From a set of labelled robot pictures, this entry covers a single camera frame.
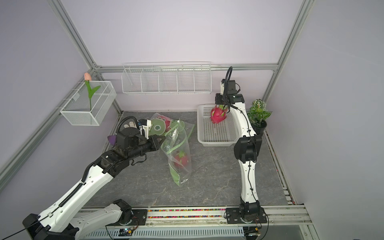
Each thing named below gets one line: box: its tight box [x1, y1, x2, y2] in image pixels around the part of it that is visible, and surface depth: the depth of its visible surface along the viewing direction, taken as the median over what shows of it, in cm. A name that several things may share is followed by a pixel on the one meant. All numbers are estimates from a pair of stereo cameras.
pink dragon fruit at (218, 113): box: [210, 104, 227, 124], surface depth 104 cm
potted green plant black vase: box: [247, 99, 272, 136], surface depth 86 cm
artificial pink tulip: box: [84, 72, 101, 112], surface depth 86 cm
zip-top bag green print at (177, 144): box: [161, 120, 196, 187], surface depth 74 cm
